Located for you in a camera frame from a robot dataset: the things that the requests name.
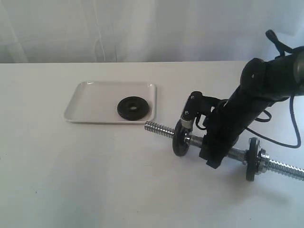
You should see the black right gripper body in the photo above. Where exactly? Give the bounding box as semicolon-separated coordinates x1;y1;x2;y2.
206;99;264;157

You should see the black plate without collar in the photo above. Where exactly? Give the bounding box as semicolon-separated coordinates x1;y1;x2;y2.
172;119;193;157

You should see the black plate with collar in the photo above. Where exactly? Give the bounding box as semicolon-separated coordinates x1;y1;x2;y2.
246;137;259;182

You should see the chrome spin collar nut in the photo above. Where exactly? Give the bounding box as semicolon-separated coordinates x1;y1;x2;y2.
257;149;270;175

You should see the black weight plate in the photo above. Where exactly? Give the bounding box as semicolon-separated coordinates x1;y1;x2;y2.
117;96;150;121

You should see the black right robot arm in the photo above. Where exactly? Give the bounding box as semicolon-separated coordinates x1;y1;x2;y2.
199;50;304;169

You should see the white rectangular tray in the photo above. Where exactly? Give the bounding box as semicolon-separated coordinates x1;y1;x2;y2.
64;81;157;124

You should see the white backdrop curtain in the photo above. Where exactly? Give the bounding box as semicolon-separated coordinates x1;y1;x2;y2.
0;0;304;63

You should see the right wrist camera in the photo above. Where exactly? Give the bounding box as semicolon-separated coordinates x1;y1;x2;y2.
180;91;220;130

